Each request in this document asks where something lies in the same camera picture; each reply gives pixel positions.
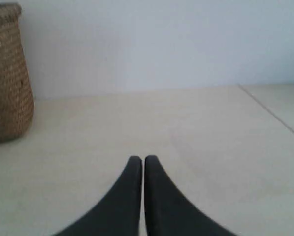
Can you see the brown woven wicker basket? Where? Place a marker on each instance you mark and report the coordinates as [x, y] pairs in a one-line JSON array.
[[16, 96]]

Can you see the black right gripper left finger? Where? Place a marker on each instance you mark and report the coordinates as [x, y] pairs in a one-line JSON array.
[[118, 212]]

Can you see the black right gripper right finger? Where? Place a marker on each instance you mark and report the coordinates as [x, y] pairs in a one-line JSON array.
[[168, 212]]

